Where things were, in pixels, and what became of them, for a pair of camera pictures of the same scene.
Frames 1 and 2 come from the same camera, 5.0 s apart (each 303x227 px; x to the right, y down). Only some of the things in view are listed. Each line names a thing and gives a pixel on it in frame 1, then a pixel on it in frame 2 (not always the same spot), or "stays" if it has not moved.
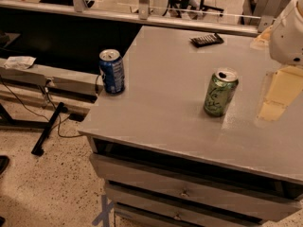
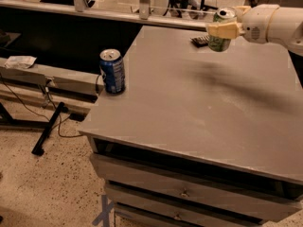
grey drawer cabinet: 183,147 stays
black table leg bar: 37,150 stays
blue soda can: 112,68 stays
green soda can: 220,92 → 223,15
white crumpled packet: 19,61 stays
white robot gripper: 288,37 → 257,25
